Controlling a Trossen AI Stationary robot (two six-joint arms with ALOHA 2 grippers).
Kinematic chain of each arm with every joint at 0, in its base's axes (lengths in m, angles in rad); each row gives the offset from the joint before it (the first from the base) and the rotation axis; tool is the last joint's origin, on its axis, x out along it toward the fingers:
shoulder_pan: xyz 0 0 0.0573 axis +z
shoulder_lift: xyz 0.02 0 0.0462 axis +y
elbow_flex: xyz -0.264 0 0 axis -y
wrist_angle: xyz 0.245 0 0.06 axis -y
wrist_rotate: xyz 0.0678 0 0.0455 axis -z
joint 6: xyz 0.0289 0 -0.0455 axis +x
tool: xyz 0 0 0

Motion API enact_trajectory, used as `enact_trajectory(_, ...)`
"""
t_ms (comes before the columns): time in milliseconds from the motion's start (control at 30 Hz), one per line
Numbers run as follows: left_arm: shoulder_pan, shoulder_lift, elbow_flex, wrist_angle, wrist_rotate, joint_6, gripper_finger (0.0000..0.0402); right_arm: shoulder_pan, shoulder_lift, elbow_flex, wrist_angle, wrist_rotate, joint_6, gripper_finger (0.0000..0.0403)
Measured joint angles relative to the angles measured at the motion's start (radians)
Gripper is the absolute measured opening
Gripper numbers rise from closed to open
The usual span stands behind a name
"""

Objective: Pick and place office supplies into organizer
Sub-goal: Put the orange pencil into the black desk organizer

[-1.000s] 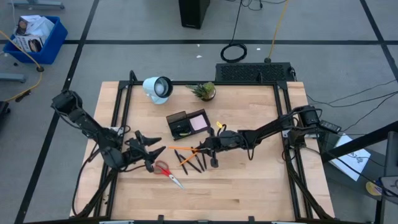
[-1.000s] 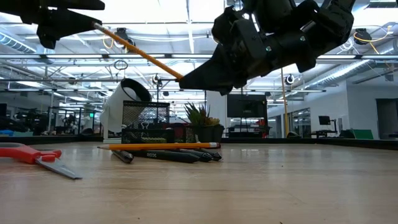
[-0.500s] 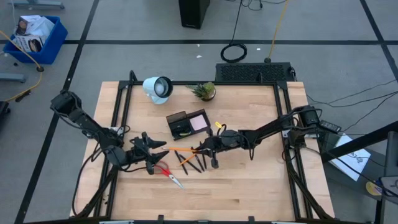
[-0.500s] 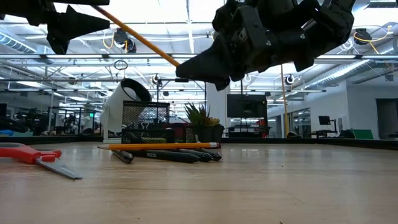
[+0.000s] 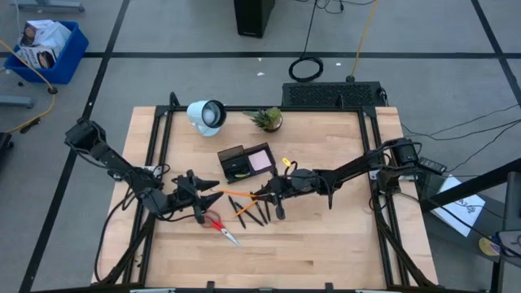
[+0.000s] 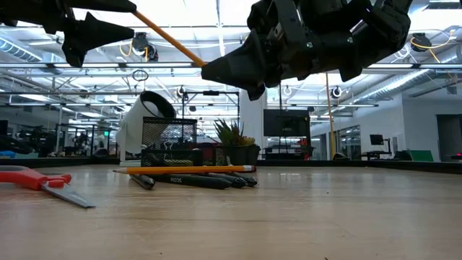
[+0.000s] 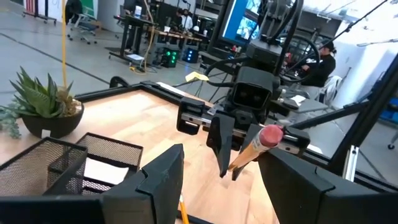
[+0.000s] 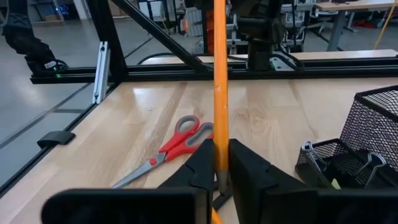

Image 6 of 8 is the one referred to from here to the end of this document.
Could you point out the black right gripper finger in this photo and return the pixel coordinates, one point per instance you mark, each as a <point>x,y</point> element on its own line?
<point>379,32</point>
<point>238,65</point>

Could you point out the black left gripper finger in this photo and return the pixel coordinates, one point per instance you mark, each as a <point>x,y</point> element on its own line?
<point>104,5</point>
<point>90,32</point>

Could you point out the yellow pencil with eraser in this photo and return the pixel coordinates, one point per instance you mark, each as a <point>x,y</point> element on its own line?
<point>187,169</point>
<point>169,39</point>

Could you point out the black binder clip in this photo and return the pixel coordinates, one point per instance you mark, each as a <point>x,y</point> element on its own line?
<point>168,145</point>

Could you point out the black mesh desk organizer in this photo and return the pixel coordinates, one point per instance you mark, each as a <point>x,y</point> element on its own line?
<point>159,130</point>

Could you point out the potted succulent plant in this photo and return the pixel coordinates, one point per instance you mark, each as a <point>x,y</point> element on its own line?
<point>231,135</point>

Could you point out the white desk lamp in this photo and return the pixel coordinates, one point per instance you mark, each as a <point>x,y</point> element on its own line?
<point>131,126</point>

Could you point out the small black monitor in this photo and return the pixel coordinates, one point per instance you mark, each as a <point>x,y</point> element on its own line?
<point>376,139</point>

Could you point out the green panel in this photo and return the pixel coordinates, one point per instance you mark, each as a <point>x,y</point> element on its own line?
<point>421,156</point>

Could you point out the black gantry frame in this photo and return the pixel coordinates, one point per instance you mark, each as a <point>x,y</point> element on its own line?
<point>211,92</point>

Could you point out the black aluminium table frame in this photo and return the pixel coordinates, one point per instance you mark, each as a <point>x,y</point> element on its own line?
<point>361,165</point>

